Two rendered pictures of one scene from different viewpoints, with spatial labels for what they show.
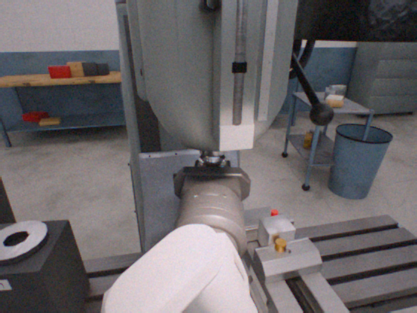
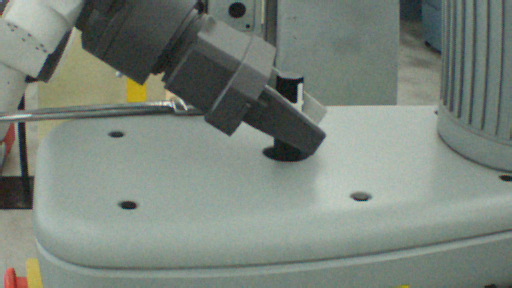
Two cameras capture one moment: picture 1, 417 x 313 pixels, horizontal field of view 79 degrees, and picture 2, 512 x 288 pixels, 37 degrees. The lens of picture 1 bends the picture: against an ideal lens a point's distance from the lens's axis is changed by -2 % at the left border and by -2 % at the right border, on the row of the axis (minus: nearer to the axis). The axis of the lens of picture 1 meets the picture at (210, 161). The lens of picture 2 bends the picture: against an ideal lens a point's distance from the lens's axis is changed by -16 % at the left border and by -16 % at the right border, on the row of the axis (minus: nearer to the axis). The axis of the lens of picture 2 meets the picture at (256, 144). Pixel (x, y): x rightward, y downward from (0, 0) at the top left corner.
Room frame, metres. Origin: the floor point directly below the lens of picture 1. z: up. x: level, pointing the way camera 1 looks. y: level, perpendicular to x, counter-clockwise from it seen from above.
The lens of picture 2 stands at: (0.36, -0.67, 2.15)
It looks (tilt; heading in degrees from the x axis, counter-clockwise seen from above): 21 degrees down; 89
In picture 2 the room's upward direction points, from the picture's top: 2 degrees clockwise
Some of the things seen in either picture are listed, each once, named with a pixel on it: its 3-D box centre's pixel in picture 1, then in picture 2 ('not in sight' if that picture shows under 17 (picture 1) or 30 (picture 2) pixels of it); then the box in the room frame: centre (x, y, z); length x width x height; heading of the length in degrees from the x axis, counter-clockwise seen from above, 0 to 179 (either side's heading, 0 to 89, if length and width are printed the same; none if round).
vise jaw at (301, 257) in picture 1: (287, 258); not in sight; (0.37, -0.16, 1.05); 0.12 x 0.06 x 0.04; 104
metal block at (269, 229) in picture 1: (275, 234); not in sight; (0.42, -0.14, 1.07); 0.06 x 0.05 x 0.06; 104
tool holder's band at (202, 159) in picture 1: (212, 159); not in sight; (0.39, 0.00, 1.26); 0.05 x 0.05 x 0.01
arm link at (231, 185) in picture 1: (211, 203); not in sight; (0.30, 0.00, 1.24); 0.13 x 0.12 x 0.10; 88
